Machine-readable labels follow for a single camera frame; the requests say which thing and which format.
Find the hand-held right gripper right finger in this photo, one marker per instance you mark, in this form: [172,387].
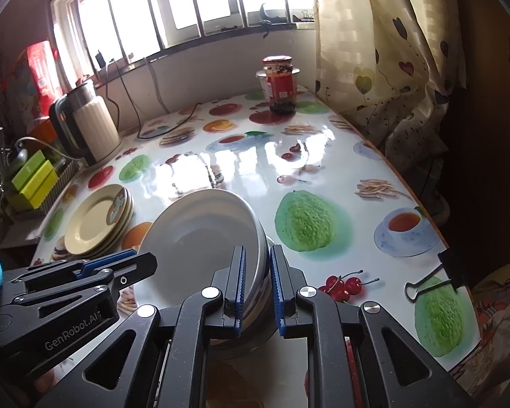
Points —
[278,293]

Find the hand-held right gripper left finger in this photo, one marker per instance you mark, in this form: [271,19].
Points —
[240,289]

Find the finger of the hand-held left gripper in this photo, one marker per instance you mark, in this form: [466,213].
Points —
[131,270]
[106,262]

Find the beige plate with brown patch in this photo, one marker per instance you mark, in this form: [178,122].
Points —
[91,221]

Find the large white bowl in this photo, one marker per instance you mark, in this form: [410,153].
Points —
[195,238]

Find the striped storage basket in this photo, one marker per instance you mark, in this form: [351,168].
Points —
[66,176]

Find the lime green box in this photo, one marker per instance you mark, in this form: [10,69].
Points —
[38,187]

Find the fruit print tablecloth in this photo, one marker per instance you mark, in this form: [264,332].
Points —
[323,170]

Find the cream electric kettle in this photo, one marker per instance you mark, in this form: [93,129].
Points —
[97,127]

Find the dark grey round container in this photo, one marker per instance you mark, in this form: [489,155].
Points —
[16,157]

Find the large black binder clip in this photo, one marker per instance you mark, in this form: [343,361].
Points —
[450,263]

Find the red cardboard box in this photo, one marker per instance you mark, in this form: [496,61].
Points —
[42,76]

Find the chili sauce glass jar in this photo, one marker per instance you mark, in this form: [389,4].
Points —
[280,89]

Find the white plastic tub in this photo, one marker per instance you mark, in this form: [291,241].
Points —
[260,85]

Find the floral blanket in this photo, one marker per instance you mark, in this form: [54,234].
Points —
[501,306]

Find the heart print curtain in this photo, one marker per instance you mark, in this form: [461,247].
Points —
[386,51]

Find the black windowsill ornament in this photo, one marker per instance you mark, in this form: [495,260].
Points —
[265,15]

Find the barred window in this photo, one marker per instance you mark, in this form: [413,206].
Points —
[195,0]

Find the small black binder clip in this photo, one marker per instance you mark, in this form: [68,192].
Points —
[304,16]

